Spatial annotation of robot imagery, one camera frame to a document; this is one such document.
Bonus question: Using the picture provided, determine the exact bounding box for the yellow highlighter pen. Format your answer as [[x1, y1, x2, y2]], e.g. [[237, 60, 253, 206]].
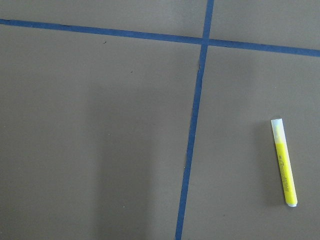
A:
[[270, 118, 298, 208]]

